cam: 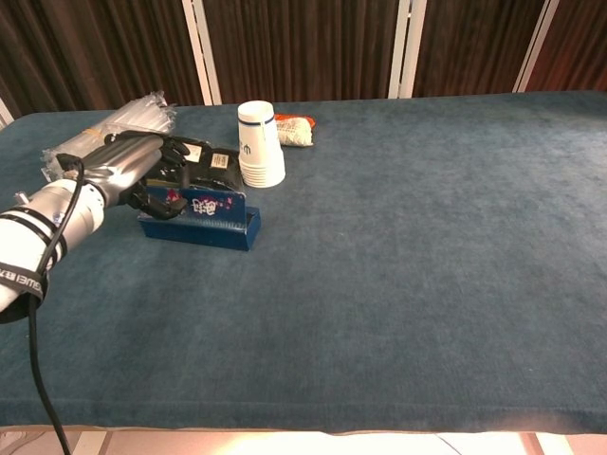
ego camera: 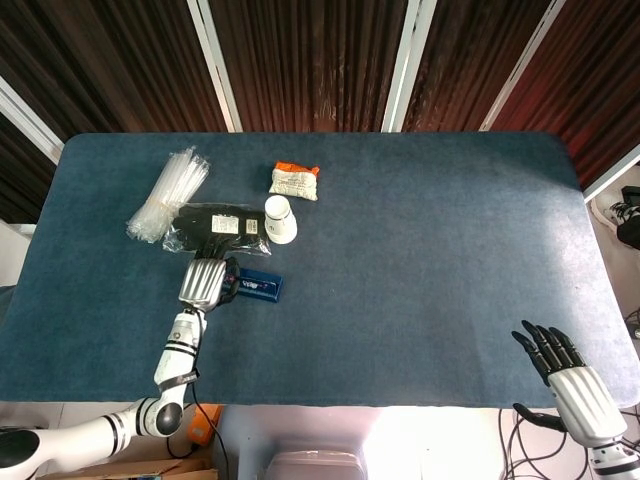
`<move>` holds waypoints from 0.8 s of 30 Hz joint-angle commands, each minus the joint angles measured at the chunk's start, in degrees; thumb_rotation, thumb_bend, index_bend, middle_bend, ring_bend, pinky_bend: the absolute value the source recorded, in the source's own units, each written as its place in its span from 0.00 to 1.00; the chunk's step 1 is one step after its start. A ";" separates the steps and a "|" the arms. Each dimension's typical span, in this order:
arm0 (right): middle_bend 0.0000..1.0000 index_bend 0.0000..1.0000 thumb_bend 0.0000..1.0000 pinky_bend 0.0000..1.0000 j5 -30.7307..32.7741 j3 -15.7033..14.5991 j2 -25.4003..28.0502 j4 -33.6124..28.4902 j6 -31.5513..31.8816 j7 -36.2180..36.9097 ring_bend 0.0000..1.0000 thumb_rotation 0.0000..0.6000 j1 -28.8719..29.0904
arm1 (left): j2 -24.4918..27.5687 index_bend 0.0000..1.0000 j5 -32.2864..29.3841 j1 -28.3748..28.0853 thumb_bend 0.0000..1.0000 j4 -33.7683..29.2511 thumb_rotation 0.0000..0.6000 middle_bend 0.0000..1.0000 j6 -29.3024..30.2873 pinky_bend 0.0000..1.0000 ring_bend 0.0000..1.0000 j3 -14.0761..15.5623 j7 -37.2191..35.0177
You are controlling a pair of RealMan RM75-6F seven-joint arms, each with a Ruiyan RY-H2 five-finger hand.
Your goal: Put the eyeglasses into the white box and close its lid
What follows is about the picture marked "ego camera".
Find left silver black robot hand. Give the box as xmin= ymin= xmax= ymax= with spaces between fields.
xmin=177 ymin=234 xmax=242 ymax=314

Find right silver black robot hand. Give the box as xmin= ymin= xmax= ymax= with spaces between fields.
xmin=510 ymin=319 xmax=629 ymax=450

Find blue cardboard box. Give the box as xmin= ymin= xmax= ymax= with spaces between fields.
xmin=227 ymin=266 xmax=284 ymax=305

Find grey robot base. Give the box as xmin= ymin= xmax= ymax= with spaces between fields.
xmin=211 ymin=404 xmax=372 ymax=480

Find brown cardboard box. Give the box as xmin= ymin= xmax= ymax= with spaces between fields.
xmin=63 ymin=441 xmax=220 ymax=480

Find black gloves in plastic bag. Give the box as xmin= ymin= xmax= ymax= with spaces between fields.
xmin=161 ymin=201 xmax=274 ymax=258

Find bundle of clear plastic straws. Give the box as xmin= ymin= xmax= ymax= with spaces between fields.
xmin=125 ymin=144 xmax=212 ymax=245

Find stack of white paper cups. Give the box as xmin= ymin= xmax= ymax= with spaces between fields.
xmin=262 ymin=194 xmax=299 ymax=247

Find white packet with orange top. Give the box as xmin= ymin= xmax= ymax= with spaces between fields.
xmin=267 ymin=159 xmax=322 ymax=203

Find orange plastic object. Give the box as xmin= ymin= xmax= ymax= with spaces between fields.
xmin=186 ymin=404 xmax=224 ymax=447

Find black and white shoe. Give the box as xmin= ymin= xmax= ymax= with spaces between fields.
xmin=591 ymin=198 xmax=640 ymax=251

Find blue felt tablecloth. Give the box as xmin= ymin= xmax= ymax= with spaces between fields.
xmin=0 ymin=130 xmax=640 ymax=409

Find black floor cables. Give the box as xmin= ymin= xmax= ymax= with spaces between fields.
xmin=496 ymin=408 xmax=592 ymax=480

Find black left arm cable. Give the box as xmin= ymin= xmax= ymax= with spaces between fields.
xmin=165 ymin=368 xmax=231 ymax=480

